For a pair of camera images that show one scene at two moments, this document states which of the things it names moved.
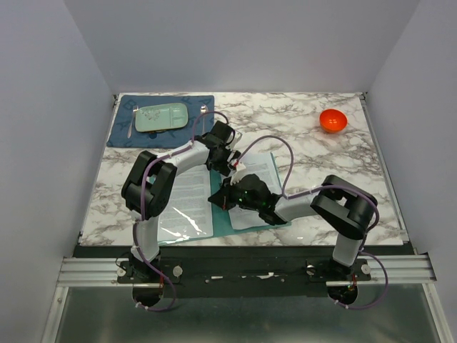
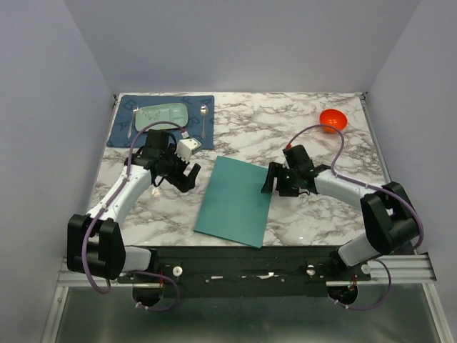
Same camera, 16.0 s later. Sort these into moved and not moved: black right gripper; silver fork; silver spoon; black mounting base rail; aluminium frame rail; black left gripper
Moved: black right gripper; black left gripper
Not moved: silver fork; aluminium frame rail; silver spoon; black mounting base rail
